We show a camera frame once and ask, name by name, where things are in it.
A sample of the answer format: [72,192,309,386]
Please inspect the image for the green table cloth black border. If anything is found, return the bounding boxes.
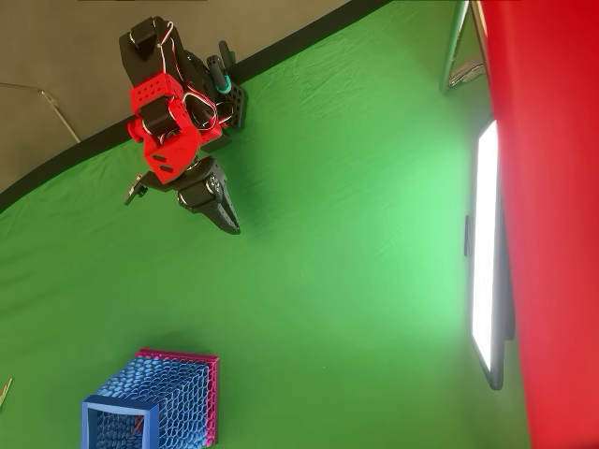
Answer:
[0,0,534,449]

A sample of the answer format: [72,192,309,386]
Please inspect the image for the black monitor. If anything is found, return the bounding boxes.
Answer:
[464,119,516,392]

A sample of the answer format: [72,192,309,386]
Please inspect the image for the large red smooth panel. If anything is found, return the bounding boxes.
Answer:
[479,0,599,449]

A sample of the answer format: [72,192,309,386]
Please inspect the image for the clear plastic stand foot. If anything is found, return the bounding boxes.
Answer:
[447,59,488,90]

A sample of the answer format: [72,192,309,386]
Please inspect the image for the blue and pink mesh basket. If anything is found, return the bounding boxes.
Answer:
[81,348,220,449]

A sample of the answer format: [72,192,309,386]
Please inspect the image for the black clamp with teal ring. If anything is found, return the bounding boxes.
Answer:
[207,40,238,94]

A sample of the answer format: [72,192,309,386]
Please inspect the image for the thin grey floor rod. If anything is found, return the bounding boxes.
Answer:
[0,82,81,143]

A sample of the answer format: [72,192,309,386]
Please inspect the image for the small camera board on bracket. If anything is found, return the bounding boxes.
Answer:
[123,171,153,207]

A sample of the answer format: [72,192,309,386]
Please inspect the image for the chrome tube stand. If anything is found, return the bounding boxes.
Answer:
[439,0,488,93]

